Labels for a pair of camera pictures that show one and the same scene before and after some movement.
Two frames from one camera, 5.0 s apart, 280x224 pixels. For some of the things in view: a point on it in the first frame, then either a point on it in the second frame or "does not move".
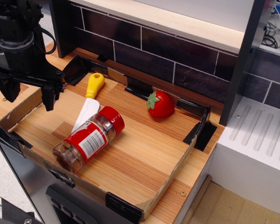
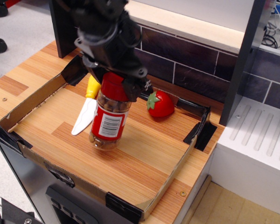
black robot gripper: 24,54 to 113,46
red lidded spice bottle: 90,139 to 111,113
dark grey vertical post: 253,36 does not move
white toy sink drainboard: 252,156 does not move
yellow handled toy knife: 91,106 does not move
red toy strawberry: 159,105 does not move
